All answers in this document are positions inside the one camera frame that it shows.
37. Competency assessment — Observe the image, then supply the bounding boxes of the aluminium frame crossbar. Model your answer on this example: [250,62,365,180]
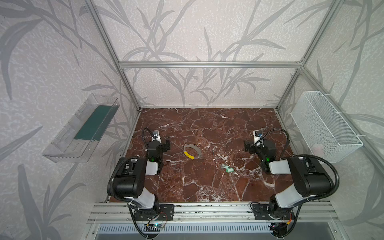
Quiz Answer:
[119,62,301,69]

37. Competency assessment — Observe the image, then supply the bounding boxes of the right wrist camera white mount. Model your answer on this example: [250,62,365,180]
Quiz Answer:
[253,131,263,146]

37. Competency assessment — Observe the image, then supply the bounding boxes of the aluminium front rail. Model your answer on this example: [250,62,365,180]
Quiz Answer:
[87,202,340,224]

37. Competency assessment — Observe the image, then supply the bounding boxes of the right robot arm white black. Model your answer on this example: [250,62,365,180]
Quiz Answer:
[244,140,340,220]

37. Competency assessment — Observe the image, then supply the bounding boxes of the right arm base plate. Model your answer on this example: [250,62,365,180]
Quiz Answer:
[250,202,295,222]

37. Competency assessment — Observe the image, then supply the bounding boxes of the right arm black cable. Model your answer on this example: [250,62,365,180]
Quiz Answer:
[260,128,340,201]

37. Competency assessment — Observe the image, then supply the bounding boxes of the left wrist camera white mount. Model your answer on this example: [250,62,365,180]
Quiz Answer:
[152,130,162,143]

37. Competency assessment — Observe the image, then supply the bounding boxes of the white wire mesh basket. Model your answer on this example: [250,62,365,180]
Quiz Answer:
[291,91,364,163]

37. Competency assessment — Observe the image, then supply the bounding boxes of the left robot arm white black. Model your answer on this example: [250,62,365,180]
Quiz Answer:
[107,140,171,219]

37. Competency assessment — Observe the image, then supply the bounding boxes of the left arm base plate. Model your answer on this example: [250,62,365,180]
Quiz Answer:
[134,204,175,221]

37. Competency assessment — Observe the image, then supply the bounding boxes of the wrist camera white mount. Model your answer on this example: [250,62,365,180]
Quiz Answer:
[253,131,263,146]
[152,130,162,143]

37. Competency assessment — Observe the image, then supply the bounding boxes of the clear plastic wall bin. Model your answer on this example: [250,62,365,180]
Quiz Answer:
[43,94,120,163]

